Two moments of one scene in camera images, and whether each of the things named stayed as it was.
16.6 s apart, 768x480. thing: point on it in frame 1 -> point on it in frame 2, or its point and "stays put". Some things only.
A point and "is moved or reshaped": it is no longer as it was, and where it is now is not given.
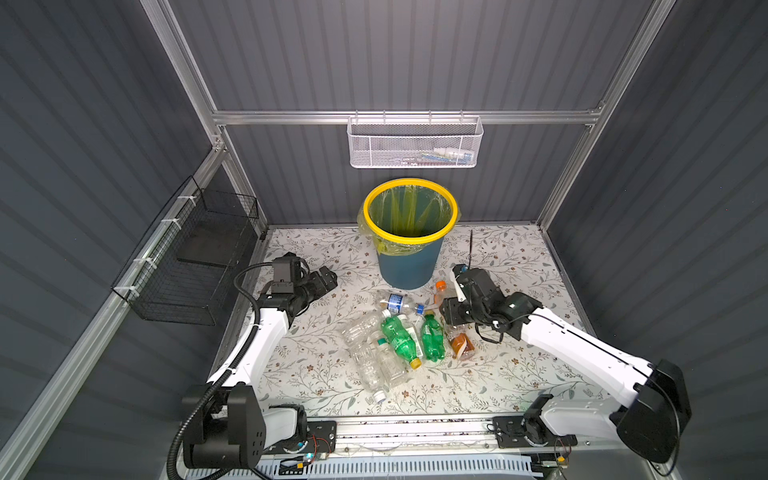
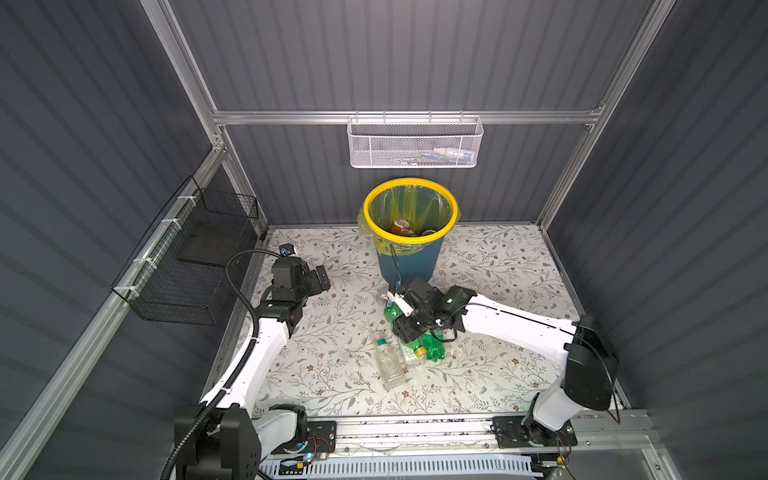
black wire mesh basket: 188,260 stays put
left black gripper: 320,288 stays put
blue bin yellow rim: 411,211 stays put
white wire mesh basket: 414,141 stays put
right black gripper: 449,312 -> 402,328
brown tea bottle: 461,346 -> 401,227
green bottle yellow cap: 396,332 -> 431,345
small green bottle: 433,343 stays put
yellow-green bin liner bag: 409,210 stays put
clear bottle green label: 414,325 is moved or reshaped
